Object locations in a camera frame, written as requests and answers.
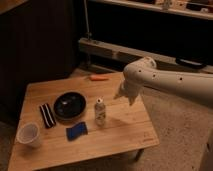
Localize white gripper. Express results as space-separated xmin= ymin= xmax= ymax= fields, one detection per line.
xmin=114 ymin=80 xmax=140 ymax=106

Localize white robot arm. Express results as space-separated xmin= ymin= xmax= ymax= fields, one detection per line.
xmin=115 ymin=57 xmax=213 ymax=108

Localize white ceramic cup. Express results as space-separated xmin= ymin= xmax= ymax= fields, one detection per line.
xmin=16 ymin=122 xmax=42 ymax=148

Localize clear plastic bottle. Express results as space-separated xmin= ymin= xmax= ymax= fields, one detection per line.
xmin=94 ymin=98 xmax=106 ymax=126

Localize wooden table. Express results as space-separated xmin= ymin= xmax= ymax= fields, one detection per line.
xmin=8 ymin=73 xmax=159 ymax=171

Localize blue sponge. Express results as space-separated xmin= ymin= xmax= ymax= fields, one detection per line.
xmin=66 ymin=122 xmax=88 ymax=141

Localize black round bowl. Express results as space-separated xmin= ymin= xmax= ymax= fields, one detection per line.
xmin=54 ymin=92 xmax=86 ymax=120

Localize metal vertical pole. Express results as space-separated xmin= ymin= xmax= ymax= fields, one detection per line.
xmin=83 ymin=0 xmax=92 ymax=40

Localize white upper shelf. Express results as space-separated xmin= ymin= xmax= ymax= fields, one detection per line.
xmin=90 ymin=0 xmax=213 ymax=21

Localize white baseboard rail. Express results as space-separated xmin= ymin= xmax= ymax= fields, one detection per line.
xmin=78 ymin=37 xmax=213 ymax=75

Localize black handle object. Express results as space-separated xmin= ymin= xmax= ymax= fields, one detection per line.
xmin=175 ymin=58 xmax=207 ymax=69

